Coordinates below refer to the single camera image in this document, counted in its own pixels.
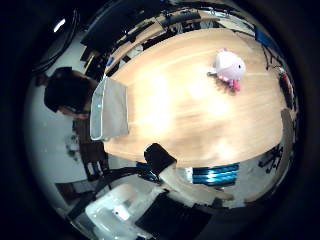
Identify black keyboard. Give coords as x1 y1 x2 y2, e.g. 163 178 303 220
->
159 10 202 28

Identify black office chair base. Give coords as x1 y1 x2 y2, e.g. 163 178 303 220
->
258 145 284 174

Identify pink plush toy red feet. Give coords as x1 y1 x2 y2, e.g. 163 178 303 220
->
207 48 247 93

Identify red hand tool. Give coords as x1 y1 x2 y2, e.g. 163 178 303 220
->
278 66 296 101

